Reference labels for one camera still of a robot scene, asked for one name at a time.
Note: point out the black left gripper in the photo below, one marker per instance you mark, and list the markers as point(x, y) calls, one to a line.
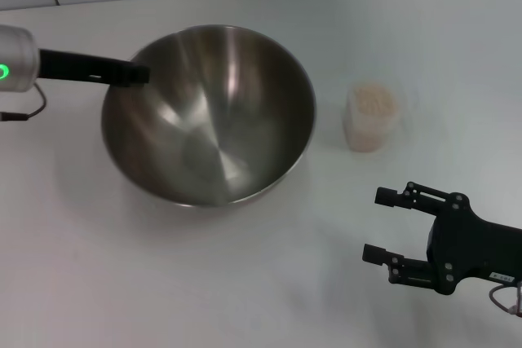
point(73, 66)

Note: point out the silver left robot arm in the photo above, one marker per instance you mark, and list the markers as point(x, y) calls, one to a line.
point(18, 58)

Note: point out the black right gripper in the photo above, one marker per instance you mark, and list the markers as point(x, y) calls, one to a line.
point(469, 246)

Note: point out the clear plastic cup of rice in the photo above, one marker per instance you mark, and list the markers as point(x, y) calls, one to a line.
point(373, 100)

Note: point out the stainless steel mixing bowl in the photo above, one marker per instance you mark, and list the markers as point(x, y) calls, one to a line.
point(224, 120)

